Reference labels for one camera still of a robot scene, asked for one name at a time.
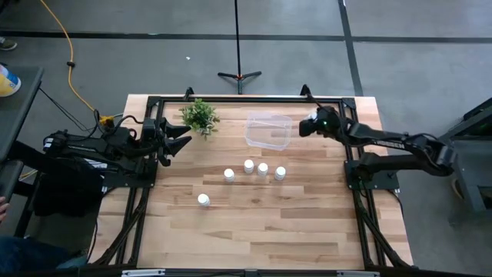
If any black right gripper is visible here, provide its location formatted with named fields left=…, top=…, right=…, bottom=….
left=299, top=105, right=343, bottom=139

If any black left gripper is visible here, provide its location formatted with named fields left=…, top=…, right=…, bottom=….
left=141, top=117, right=193, bottom=159

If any clear plastic basket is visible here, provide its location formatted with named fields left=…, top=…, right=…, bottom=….
left=244, top=111, right=294, bottom=152

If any green plant in white pot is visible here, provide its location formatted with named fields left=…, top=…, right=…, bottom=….
left=178, top=98, right=221, bottom=142

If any black tripod stand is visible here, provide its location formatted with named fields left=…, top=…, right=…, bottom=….
left=217, top=0, right=263, bottom=95

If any black equipment box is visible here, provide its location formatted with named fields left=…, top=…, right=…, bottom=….
left=32, top=161, right=105, bottom=217

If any dark side table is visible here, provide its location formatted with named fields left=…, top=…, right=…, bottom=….
left=0, top=65, right=45, bottom=162

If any person's shoe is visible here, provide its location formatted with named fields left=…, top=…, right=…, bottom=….
left=450, top=177, right=467, bottom=200
left=0, top=36, right=18, bottom=52

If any dark metal cart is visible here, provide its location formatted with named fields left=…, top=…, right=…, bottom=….
left=437, top=98, right=492, bottom=216

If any yellow and blue container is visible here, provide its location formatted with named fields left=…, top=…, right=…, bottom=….
left=0, top=63, right=22, bottom=98

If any person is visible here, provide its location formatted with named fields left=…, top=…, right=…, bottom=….
left=0, top=195, right=88, bottom=270

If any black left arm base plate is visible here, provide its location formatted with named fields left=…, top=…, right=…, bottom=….
left=101, top=157, right=159, bottom=189

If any black aluminium table frame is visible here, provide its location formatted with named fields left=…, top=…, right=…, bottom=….
left=90, top=86, right=414, bottom=270

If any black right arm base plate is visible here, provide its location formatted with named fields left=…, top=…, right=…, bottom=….
left=344, top=159, right=401, bottom=192

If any silver metal bracket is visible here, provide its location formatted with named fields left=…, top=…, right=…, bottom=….
left=121, top=269, right=166, bottom=277
left=337, top=270, right=381, bottom=277

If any yellow extension cable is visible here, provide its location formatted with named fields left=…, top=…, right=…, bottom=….
left=38, top=0, right=116, bottom=126

